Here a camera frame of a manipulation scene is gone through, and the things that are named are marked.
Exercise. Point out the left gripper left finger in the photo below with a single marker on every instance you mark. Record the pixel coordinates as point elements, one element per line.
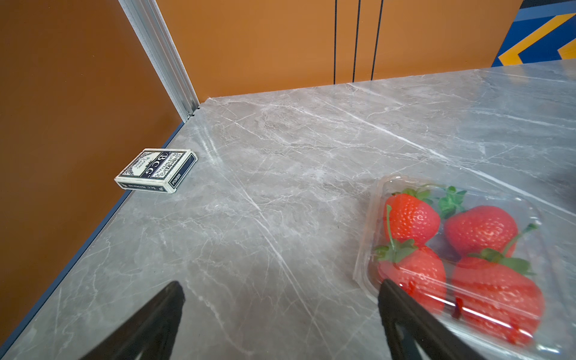
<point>150,333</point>

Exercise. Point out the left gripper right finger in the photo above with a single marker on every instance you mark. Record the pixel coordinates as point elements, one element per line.
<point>409,326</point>

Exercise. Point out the packed strawberry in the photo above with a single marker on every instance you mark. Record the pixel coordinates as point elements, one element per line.
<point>415,268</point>
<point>473,230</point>

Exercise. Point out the clear plastic clamshell container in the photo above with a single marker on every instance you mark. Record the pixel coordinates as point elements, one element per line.
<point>555,336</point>

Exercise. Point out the left aluminium corner post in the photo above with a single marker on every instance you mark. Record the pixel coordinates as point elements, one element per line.
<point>149,25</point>

